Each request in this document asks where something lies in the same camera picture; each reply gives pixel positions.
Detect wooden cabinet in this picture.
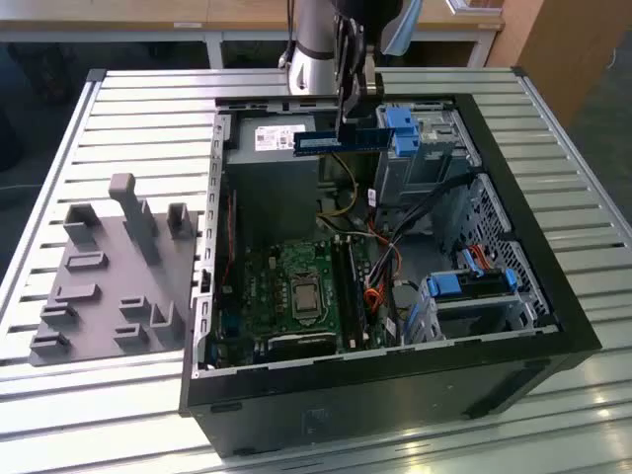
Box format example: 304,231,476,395
485,0,632,130

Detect orange disk wire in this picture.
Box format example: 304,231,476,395
467,244,499,274

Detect yellow wire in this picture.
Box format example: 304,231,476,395
317,151,360,219

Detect wooden desk white frame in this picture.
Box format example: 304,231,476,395
0,0,506,70

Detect red wire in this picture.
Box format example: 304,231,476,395
218,191,235,288

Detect orange wire bundle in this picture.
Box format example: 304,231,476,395
363,240,402,317

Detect grey power supply unit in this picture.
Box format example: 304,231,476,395
230,114,323,241

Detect CPU socket with CPU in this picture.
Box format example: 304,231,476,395
287,275,326,328

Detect blue RAM stick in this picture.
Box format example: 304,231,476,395
292,126,397,159

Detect silver disk bay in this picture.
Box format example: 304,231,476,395
402,269,550,347

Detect black cable bundle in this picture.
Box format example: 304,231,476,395
370,171,478,251

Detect green motherboard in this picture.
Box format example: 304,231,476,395
210,233,399,369

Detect round grey case speaker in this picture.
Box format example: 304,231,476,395
393,278,422,318

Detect grey parts rack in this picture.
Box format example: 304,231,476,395
28,172,206,368

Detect blue disk carrier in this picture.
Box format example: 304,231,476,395
386,107,421,157
423,269,518,300

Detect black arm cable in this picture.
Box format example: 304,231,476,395
277,0,298,70

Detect black PC case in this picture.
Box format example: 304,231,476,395
177,91,604,458

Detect black empty RAM slot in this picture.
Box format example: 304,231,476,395
332,234,357,351

